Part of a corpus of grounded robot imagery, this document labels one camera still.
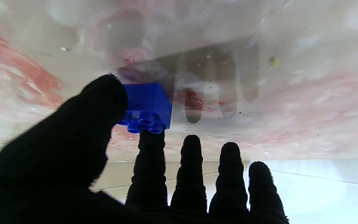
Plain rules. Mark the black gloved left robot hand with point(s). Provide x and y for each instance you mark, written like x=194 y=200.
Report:
x=57 y=168

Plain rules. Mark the blue toy brick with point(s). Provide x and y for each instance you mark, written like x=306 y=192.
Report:
x=149 y=107

